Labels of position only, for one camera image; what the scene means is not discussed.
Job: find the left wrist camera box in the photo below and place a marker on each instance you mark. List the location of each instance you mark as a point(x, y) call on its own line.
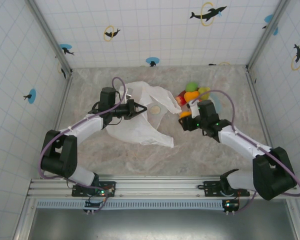
point(130, 93)

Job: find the orange mango fruit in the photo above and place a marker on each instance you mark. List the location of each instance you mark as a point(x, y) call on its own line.
point(191, 95)

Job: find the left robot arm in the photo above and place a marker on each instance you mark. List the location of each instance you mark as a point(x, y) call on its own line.
point(90, 128)

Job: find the yellow-green pear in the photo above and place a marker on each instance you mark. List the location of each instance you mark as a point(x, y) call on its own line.
point(204, 90)

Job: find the white printed plastic bag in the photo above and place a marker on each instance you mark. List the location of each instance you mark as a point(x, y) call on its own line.
point(140, 125)

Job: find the small controller board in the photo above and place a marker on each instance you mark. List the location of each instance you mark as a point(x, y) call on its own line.
point(231, 205)
point(95, 203)

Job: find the round peach plate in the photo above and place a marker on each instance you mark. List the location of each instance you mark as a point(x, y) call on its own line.
point(217, 105)

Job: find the grey metal panel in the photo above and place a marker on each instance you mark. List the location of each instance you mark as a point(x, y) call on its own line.
point(160, 225)

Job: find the green lime fruit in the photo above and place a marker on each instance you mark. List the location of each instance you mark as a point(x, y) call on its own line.
point(190, 86)

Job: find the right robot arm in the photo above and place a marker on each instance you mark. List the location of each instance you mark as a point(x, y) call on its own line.
point(240, 142)

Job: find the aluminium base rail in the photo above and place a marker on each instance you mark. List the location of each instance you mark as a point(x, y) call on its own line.
point(160, 187)

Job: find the aluminium frame post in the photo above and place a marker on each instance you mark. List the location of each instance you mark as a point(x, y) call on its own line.
point(267, 35)
point(50, 37)

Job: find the aluminium side rail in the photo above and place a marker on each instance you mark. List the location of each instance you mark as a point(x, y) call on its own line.
point(258, 105)
point(63, 100)

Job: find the small orange fruit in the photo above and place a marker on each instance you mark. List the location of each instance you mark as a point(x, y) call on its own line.
point(185, 114)

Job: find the red apple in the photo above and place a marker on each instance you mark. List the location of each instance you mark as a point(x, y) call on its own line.
point(181, 100)

